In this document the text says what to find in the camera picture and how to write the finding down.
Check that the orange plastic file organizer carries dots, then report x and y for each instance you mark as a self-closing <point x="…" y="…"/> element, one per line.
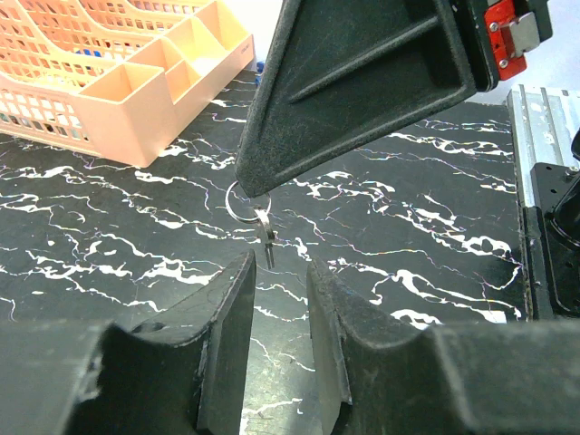
<point x="118" y="80"/>

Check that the aluminium frame rail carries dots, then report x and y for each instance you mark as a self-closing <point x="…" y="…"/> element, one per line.
<point x="544" y="122"/>

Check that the small silver key bunch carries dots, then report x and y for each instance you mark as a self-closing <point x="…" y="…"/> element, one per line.
<point x="264" y="229"/>

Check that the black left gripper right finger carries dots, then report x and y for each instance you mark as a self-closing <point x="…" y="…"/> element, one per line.
<point x="379" y="375"/>

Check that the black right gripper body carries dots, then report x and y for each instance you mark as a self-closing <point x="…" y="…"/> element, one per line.
<point x="497" y="34"/>

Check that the blue stapler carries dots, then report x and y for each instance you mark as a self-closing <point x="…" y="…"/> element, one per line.
<point x="260" y="66"/>

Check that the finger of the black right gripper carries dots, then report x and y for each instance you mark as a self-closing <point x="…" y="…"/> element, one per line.
<point x="340" y="74"/>

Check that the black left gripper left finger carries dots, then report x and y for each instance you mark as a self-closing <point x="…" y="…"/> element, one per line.
<point x="183" y="371"/>

